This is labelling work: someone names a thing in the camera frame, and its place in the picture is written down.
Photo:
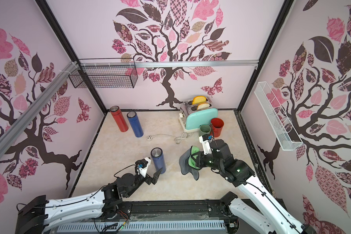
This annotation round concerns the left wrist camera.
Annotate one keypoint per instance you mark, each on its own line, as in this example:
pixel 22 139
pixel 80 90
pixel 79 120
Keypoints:
pixel 142 166

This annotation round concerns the black wire basket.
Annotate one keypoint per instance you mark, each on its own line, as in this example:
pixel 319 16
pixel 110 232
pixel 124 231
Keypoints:
pixel 106 74

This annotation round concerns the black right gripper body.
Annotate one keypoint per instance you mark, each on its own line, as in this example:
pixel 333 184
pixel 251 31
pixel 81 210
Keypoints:
pixel 200 160

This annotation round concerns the dark blue thermos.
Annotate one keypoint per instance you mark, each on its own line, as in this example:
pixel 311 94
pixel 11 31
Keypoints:
pixel 157 157

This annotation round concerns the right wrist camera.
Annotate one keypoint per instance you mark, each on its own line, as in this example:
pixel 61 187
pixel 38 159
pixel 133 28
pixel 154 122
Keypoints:
pixel 205 141

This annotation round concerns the white slotted cable duct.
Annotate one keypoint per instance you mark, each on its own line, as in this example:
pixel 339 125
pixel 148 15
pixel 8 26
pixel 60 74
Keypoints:
pixel 139 226

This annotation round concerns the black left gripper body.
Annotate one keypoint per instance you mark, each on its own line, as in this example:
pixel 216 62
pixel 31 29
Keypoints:
pixel 139 180

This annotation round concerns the aluminium rail wall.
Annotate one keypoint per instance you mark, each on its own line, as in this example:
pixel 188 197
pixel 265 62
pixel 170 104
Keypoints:
pixel 164 64
pixel 33 110

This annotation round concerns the pale bread slice front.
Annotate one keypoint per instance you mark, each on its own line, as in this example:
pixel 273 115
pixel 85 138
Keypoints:
pixel 204 105

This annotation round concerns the mint green toaster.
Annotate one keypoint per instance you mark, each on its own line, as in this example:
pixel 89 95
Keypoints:
pixel 191 119

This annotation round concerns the green cup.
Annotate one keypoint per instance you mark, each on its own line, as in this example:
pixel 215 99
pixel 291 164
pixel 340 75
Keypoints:
pixel 204 130

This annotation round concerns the red thermos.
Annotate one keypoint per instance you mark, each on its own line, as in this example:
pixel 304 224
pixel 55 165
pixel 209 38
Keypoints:
pixel 119 119

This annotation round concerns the white wire basket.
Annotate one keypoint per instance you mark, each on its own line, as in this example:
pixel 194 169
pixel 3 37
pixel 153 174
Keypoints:
pixel 271 101

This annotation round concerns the red cup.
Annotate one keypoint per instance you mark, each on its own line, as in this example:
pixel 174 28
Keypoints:
pixel 216 127

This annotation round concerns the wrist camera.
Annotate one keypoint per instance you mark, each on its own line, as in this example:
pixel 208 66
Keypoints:
pixel 205 141
pixel 142 166

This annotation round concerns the aluminium rail back wall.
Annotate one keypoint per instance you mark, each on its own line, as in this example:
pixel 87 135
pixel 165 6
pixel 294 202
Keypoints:
pixel 164 64

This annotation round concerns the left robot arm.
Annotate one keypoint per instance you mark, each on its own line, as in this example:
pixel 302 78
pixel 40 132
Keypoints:
pixel 41 215

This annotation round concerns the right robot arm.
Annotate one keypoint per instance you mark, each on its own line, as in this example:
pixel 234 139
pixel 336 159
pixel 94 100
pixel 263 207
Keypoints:
pixel 269 216

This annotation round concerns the aluminium rail left wall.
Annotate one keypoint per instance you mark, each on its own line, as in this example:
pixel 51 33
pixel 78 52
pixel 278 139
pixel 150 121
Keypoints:
pixel 33 110

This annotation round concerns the yellow bread slice back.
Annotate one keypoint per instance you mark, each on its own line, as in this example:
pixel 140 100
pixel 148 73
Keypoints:
pixel 199 99

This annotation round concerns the green and grey cloth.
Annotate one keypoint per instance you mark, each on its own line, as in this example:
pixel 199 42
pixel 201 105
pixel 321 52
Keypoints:
pixel 187 164

